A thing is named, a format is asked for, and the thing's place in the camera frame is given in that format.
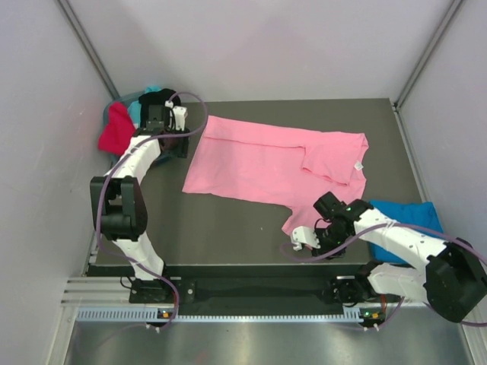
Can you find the folded blue t shirt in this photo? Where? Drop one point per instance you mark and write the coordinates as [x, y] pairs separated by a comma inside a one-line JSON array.
[[423, 215]]

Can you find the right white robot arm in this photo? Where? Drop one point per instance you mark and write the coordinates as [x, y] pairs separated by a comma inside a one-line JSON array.
[[445, 273]]

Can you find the light blue t shirt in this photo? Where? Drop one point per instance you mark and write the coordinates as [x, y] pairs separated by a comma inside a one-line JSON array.
[[134, 106]]

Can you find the black t shirt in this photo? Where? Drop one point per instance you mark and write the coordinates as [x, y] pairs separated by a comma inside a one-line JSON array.
[[154, 96]]

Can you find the right aluminium corner post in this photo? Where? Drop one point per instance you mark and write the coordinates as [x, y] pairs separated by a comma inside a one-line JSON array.
[[434, 41]]

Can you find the pink t shirt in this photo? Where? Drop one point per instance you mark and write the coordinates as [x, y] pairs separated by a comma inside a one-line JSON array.
[[277, 165]]

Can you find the aluminium front rail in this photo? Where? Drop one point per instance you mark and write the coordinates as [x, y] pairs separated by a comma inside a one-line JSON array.
[[98, 291]]

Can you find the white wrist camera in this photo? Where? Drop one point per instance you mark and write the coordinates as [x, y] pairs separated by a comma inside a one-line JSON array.
[[176, 117], [304, 237]]

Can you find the slotted grey cable duct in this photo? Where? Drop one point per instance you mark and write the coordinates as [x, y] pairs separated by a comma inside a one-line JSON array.
[[156, 315]]

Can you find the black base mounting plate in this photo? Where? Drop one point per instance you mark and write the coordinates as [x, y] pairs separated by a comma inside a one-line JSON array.
[[200, 290]]

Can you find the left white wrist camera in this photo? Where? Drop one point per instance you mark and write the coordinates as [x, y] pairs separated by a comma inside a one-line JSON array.
[[176, 117]]

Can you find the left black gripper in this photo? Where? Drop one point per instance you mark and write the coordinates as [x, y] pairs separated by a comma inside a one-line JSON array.
[[181, 150]]

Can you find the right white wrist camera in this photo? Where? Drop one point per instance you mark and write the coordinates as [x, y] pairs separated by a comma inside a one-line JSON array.
[[304, 237]]

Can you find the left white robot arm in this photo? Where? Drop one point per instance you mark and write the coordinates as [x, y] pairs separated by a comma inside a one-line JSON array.
[[118, 206]]

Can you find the aluminium corner post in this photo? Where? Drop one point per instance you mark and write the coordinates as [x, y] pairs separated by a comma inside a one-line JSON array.
[[68, 11], [434, 41]]

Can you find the left aluminium corner post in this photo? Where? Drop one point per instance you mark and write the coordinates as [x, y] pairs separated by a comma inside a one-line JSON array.
[[68, 11]]

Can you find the red t shirt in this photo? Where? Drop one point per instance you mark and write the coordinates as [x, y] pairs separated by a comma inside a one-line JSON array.
[[116, 136]]

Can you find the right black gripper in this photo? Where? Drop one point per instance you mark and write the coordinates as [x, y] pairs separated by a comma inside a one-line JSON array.
[[324, 249]]

